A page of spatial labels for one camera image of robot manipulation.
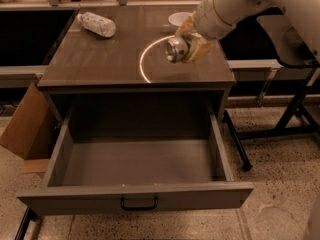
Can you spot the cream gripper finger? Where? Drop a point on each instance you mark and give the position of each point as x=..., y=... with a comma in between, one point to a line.
x=187, y=28
x=198, y=47

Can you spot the green 7up soda can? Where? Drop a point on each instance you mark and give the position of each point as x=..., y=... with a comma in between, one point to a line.
x=177, y=49

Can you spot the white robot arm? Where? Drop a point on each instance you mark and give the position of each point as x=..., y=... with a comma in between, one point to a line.
x=215, y=19

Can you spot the grey cabinet with glossy top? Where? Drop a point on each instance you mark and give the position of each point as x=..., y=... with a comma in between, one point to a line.
x=128, y=76

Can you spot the open grey drawer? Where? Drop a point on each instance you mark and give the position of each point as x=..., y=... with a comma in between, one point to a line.
x=98, y=160

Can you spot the white ceramic bowl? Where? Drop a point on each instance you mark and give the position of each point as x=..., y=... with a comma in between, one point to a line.
x=176, y=19

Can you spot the clear plastic water bottle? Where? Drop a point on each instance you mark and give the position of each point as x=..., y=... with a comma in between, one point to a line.
x=97, y=24

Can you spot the black metal table leg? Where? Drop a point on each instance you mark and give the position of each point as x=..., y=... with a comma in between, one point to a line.
x=246, y=165

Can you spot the brown cardboard box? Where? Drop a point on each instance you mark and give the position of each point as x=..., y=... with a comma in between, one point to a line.
x=30, y=133

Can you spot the black drawer handle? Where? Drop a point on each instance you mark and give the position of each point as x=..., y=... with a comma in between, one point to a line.
x=148, y=204

